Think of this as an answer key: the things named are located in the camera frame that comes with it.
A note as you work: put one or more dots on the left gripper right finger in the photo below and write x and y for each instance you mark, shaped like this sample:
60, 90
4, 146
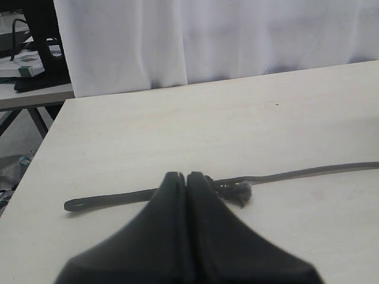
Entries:
226, 250

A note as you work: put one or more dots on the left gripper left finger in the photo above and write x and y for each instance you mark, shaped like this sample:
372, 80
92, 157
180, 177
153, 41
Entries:
152, 248

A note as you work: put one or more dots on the white backdrop curtain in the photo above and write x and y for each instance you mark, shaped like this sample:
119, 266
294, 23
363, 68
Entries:
126, 46

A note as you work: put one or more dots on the background side table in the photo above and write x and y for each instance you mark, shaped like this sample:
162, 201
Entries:
13, 103

